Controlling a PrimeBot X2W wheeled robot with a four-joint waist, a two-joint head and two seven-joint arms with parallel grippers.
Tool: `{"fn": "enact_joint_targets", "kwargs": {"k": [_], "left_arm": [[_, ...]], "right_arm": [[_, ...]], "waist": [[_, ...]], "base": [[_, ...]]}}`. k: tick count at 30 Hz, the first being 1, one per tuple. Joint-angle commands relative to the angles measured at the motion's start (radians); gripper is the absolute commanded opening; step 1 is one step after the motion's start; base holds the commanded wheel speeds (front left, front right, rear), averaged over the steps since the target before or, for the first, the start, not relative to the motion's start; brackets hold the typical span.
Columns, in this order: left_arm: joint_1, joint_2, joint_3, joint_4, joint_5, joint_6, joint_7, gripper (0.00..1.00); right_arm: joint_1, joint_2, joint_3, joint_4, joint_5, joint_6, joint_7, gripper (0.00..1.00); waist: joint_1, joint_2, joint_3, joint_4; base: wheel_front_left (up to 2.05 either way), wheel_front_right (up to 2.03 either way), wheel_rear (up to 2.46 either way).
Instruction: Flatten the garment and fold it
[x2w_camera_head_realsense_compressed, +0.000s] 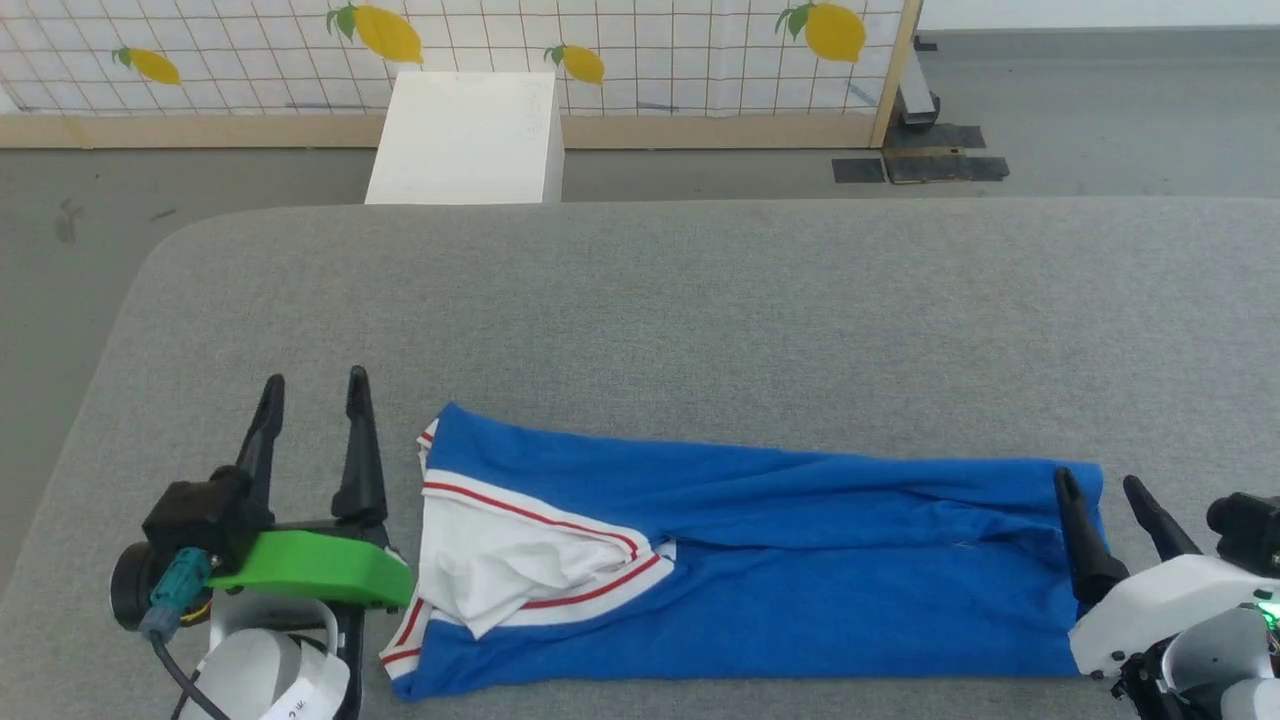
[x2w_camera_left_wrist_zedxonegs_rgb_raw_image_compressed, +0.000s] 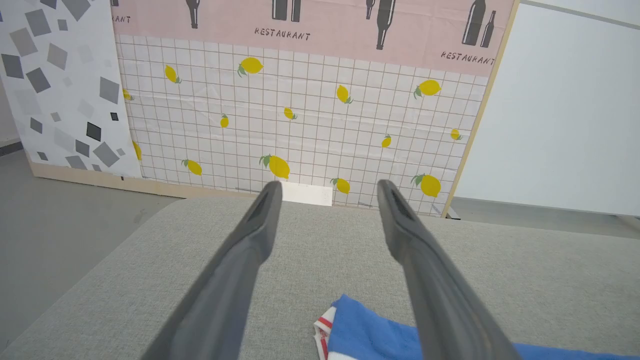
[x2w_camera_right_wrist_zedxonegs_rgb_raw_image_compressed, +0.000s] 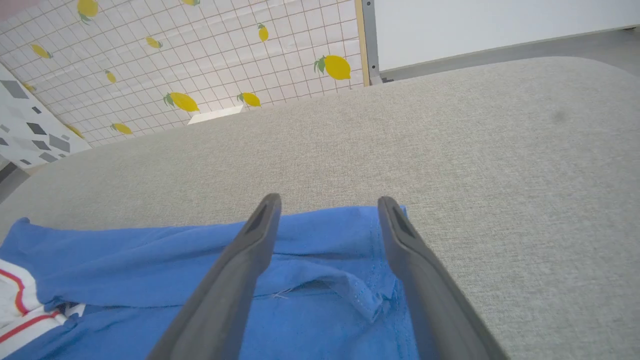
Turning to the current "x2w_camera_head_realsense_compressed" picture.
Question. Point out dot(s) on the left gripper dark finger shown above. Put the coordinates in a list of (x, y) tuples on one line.
[(265, 440), (360, 470)]

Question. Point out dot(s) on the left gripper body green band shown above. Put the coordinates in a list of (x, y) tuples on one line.
[(320, 565)]

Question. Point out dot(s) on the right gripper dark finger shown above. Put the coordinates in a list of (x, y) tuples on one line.
[(1085, 550), (1160, 525)]

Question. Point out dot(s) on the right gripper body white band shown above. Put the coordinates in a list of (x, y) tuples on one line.
[(1150, 610)]

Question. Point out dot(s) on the blue t-shirt white striped trim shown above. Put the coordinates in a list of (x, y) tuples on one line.
[(800, 560)]

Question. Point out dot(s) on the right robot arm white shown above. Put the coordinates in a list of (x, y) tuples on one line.
[(1210, 655)]

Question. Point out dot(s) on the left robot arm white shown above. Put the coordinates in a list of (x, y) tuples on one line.
[(260, 670)]

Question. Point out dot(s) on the white box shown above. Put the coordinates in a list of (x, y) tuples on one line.
[(465, 140)]

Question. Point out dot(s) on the long black floor mat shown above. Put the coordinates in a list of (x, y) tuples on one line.
[(945, 169)]

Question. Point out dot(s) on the small black floor mat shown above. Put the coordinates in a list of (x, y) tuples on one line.
[(858, 170)]

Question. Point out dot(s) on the metal partition foot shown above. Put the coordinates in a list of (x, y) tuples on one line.
[(915, 100)]

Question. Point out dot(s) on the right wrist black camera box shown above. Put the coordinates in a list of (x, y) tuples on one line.
[(1250, 530)]

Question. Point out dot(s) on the lemon print partition wooden frame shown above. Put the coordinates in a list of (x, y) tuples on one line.
[(680, 50)]

